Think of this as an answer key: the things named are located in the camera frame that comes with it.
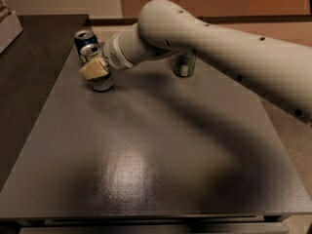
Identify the white 7up can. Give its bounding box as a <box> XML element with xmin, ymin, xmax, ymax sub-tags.
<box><xmin>79</xmin><ymin>43</ymin><xmax>113</xmax><ymax>92</ymax></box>

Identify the blue pepsi can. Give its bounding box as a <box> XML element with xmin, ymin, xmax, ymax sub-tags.
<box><xmin>74</xmin><ymin>29</ymin><xmax>98</xmax><ymax>52</ymax></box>

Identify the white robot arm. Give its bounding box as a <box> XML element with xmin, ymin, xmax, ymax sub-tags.
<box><xmin>80</xmin><ymin>0</ymin><xmax>312</xmax><ymax>124</ymax></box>

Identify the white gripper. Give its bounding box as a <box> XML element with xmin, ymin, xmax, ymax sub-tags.
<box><xmin>79</xmin><ymin>33</ymin><xmax>134</xmax><ymax>80</ymax></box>

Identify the dark side counter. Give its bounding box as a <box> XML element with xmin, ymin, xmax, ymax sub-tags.
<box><xmin>0</xmin><ymin>15</ymin><xmax>89</xmax><ymax>189</ymax></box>

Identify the green soda can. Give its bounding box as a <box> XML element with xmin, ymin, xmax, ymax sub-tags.
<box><xmin>173</xmin><ymin>52</ymin><xmax>196</xmax><ymax>78</ymax></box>

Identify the white box on counter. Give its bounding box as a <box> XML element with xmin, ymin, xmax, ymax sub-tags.
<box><xmin>0</xmin><ymin>0</ymin><xmax>23</xmax><ymax>54</ymax></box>

